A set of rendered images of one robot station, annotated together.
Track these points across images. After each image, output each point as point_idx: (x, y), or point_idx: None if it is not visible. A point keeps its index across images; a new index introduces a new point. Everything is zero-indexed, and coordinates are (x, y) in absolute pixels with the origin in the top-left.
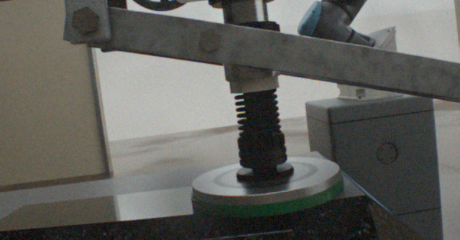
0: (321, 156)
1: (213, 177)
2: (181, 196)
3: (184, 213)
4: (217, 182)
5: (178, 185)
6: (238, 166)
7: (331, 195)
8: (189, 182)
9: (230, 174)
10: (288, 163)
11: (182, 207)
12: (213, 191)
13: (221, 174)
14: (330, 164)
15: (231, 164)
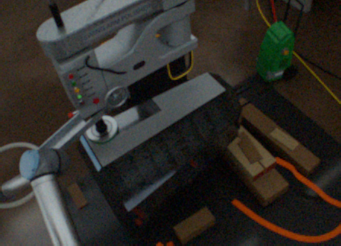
0: (99, 160)
1: (113, 124)
2: (121, 124)
3: (114, 117)
4: (109, 122)
5: (129, 131)
6: (111, 132)
7: None
8: (126, 132)
9: (109, 126)
10: (99, 135)
11: (116, 119)
12: (106, 116)
13: (111, 126)
14: (89, 135)
15: (125, 150)
